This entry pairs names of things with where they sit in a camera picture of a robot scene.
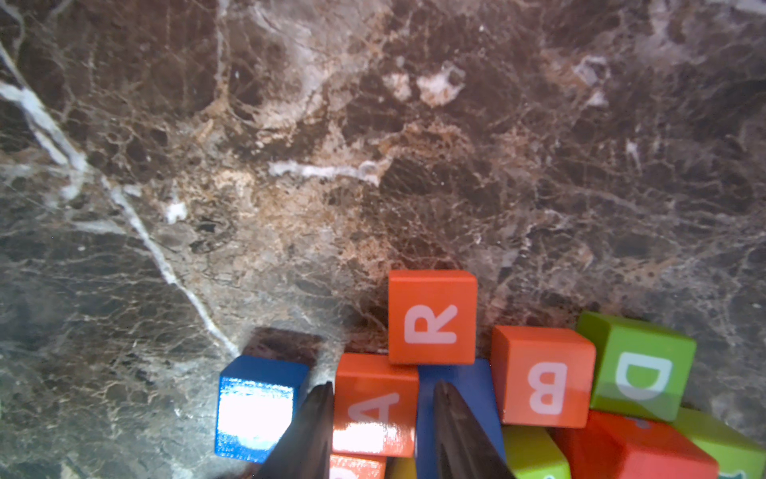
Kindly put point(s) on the red letter block R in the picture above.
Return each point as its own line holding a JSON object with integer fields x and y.
{"x": 432, "y": 317}

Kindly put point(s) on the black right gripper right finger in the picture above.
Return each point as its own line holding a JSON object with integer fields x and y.
{"x": 463, "y": 449}

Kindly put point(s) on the red block lower right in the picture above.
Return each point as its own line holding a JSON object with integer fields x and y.
{"x": 616, "y": 446}

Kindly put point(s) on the red letter block A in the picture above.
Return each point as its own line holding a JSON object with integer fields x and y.
{"x": 375, "y": 406}

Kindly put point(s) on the red letter block B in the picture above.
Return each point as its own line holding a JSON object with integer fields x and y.
{"x": 542, "y": 376}

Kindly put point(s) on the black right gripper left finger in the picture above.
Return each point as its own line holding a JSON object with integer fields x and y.
{"x": 305, "y": 448}

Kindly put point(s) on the green block far right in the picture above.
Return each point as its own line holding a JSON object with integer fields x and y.
{"x": 737, "y": 455}

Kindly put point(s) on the dark blue letter block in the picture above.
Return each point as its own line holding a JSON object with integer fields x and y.
{"x": 475, "y": 384}

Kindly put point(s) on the green letter block D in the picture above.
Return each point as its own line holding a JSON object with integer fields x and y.
{"x": 641, "y": 369}

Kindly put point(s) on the yellow green letter block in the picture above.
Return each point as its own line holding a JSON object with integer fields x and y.
{"x": 533, "y": 454}

